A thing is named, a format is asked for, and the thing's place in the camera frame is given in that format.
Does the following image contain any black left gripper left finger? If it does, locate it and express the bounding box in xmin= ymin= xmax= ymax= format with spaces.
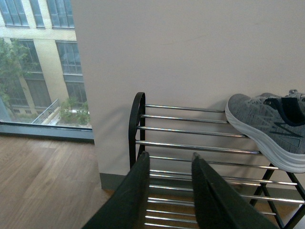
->
xmin=83 ymin=152 xmax=150 ymax=229

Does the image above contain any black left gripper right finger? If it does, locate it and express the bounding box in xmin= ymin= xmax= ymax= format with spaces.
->
xmin=192 ymin=153 xmax=277 ymax=229

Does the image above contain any grey knit sneaker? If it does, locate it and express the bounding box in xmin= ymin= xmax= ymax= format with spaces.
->
xmin=225 ymin=90 xmax=305 ymax=173

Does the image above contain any black metal shoe rack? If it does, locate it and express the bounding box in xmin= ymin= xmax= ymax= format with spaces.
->
xmin=128 ymin=92 xmax=305 ymax=229

